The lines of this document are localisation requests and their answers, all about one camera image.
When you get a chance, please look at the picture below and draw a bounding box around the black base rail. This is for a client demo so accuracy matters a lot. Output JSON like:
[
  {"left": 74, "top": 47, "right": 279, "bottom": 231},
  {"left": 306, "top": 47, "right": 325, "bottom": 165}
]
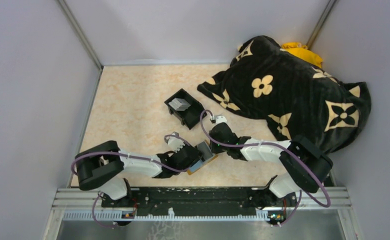
[{"left": 50, "top": 185, "right": 353, "bottom": 229}]

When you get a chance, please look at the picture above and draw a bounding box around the stack of white cards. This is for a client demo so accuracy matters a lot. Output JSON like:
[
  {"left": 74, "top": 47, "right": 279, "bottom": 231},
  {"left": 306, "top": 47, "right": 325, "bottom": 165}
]
[{"left": 168, "top": 98, "right": 191, "bottom": 112}]

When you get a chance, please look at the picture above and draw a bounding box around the black plastic card box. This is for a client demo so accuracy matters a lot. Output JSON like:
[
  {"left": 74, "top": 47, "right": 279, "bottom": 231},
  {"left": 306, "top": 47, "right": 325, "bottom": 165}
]
[{"left": 164, "top": 88, "right": 205, "bottom": 130}]

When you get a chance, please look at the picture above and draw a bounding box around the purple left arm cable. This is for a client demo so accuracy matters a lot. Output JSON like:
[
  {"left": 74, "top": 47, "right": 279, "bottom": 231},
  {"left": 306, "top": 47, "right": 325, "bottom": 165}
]
[{"left": 70, "top": 133, "right": 196, "bottom": 229}]

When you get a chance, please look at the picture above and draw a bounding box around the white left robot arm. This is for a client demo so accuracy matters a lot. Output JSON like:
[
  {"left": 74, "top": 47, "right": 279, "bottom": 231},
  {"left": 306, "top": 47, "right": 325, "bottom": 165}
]
[{"left": 70, "top": 135, "right": 203, "bottom": 207}]

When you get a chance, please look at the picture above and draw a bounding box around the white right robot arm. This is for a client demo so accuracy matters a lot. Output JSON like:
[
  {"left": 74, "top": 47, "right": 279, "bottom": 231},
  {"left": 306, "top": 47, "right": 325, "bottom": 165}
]
[{"left": 208, "top": 122, "right": 334, "bottom": 206}]

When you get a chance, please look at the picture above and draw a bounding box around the black flower-pattern blanket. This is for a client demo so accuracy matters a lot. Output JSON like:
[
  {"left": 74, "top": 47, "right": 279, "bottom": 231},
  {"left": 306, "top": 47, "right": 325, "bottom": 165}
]
[{"left": 197, "top": 35, "right": 372, "bottom": 154}]

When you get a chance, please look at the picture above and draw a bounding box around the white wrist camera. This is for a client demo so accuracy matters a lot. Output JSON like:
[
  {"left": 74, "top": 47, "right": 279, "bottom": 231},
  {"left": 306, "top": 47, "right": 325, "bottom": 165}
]
[
  {"left": 210, "top": 115, "right": 228, "bottom": 125},
  {"left": 164, "top": 132, "right": 186, "bottom": 153}
]

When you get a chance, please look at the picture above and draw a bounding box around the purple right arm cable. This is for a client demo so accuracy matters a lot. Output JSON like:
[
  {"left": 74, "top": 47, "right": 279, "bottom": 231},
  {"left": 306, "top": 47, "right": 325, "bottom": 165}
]
[{"left": 199, "top": 109, "right": 332, "bottom": 228}]

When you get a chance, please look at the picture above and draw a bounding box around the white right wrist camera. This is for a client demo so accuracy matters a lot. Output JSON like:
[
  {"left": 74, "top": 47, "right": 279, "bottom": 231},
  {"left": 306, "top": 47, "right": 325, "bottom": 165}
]
[{"left": 210, "top": 115, "right": 228, "bottom": 125}]

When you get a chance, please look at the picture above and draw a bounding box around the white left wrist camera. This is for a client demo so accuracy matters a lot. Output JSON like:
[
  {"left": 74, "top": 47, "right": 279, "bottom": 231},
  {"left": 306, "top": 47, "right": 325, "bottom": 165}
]
[{"left": 164, "top": 132, "right": 186, "bottom": 153}]

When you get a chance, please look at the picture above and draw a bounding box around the yellow cloth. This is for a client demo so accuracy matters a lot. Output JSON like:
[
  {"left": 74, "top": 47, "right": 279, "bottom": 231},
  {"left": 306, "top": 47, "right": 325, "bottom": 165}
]
[{"left": 281, "top": 42, "right": 323, "bottom": 68}]

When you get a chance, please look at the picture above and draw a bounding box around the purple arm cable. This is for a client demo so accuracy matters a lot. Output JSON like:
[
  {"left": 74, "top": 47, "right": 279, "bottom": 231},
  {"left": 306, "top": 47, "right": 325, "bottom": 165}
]
[
  {"left": 70, "top": 133, "right": 196, "bottom": 229},
  {"left": 199, "top": 109, "right": 332, "bottom": 228}
]

